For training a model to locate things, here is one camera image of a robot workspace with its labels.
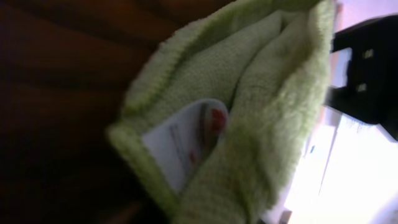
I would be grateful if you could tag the light green microfiber cloth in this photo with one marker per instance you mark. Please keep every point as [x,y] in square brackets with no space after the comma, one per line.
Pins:
[268,62]

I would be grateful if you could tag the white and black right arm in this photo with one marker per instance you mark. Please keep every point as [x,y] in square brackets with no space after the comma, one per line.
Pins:
[370,92]

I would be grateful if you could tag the white cloth care label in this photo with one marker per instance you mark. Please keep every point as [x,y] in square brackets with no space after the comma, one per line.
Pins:
[183,141]

